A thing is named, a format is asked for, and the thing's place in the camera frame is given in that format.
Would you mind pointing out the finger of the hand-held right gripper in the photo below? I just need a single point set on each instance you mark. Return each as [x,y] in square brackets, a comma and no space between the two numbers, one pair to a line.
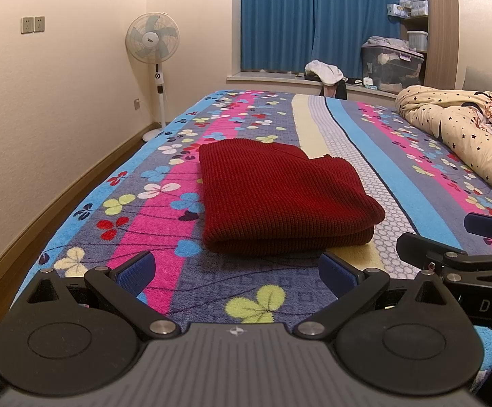
[419,250]
[483,224]

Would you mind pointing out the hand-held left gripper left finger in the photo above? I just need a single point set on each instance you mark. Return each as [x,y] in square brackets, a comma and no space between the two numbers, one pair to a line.
[135,273]

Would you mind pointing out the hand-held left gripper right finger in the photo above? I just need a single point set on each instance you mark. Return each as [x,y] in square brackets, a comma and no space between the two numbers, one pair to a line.
[335,275]

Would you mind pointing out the red knit sweater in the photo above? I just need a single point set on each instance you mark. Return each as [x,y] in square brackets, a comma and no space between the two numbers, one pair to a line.
[271,199]

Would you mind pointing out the white clothes pile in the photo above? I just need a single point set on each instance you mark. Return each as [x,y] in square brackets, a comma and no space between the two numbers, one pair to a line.
[324,71]

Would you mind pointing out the folded grey clothes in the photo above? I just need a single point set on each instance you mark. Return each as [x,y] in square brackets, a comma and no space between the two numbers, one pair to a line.
[383,42]

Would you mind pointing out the floral striped blanket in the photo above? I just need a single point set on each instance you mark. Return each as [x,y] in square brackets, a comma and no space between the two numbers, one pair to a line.
[165,220]

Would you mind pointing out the cream star print quilt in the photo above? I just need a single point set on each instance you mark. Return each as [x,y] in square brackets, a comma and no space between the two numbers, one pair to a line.
[462,135]

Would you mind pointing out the small white box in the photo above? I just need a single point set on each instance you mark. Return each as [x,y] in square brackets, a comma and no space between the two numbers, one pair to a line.
[368,82]

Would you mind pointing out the dark garment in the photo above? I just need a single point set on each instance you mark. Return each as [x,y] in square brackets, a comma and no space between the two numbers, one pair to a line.
[339,91]

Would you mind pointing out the clear plastic storage bin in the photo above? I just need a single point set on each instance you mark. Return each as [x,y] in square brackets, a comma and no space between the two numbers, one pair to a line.
[392,68]

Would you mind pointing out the white plastic basket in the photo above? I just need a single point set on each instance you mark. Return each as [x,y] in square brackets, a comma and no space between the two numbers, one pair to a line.
[417,41]

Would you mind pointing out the wooden shelf unit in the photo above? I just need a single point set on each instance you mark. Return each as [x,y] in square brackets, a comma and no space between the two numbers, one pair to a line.
[441,29]

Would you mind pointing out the white windowsill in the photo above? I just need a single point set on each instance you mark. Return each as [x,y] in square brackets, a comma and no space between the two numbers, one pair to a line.
[267,80]

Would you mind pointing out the tissue pack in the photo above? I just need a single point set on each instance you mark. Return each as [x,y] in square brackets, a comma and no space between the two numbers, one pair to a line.
[398,11]

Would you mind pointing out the stack of white packs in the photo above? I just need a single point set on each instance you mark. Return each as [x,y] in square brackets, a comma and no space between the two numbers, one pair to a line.
[415,2]

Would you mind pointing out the white standing fan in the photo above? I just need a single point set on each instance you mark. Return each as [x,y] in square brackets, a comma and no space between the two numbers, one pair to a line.
[152,36]

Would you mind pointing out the blue curtain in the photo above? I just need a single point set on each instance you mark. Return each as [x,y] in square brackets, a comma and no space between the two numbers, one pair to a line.
[305,17]

